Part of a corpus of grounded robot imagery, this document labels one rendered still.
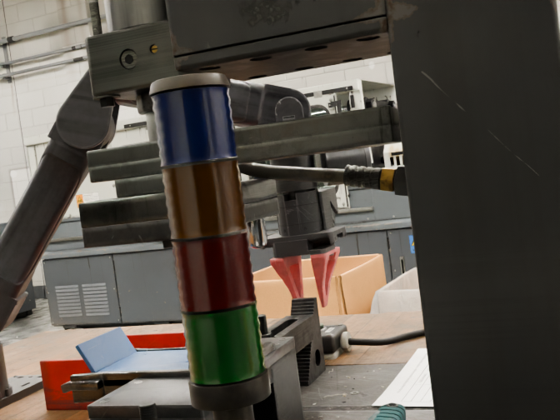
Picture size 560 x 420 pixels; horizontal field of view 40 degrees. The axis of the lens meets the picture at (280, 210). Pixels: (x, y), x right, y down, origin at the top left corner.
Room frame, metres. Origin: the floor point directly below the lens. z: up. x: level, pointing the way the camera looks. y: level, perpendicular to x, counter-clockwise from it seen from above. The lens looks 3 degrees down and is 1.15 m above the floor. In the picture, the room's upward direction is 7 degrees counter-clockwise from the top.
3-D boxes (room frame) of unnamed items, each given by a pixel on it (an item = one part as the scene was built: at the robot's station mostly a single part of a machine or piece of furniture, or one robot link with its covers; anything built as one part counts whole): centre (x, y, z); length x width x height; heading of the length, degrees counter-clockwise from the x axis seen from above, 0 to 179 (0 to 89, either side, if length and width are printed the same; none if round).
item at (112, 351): (0.69, 0.11, 1.00); 0.15 x 0.07 x 0.03; 69
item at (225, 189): (0.38, 0.04, 1.14); 0.04 x 0.04 x 0.03
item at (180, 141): (0.38, 0.04, 1.17); 0.04 x 0.04 x 0.03
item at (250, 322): (0.38, 0.04, 1.07); 0.04 x 0.04 x 0.03
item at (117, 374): (0.65, 0.11, 0.98); 0.13 x 0.01 x 0.03; 69
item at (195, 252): (0.38, 0.04, 1.10); 0.04 x 0.04 x 0.03
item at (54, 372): (0.91, 0.17, 0.93); 0.25 x 0.12 x 0.06; 69
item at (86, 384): (0.67, 0.17, 0.98); 0.07 x 0.02 x 0.01; 69
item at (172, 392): (0.66, 0.08, 0.98); 0.20 x 0.10 x 0.01; 159
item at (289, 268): (1.01, -0.02, 1.01); 0.07 x 0.07 x 0.09; 69
